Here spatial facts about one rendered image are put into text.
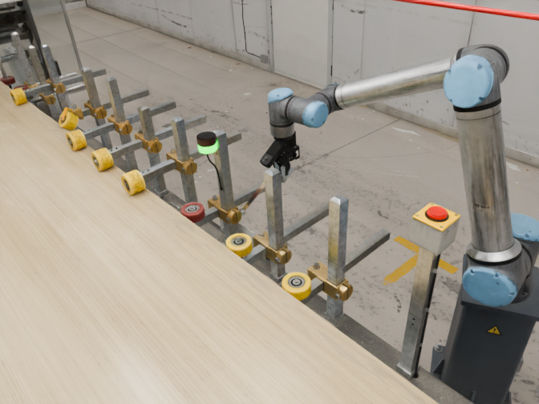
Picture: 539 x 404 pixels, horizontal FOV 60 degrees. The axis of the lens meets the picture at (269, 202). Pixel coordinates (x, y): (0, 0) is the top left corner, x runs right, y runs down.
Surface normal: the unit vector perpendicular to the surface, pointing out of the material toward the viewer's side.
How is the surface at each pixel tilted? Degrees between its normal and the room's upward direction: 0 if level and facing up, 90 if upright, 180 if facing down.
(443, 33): 90
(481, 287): 95
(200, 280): 0
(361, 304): 0
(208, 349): 0
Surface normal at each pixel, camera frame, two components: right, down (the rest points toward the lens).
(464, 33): -0.77, 0.40
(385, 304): -0.05, -0.82
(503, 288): -0.61, 0.54
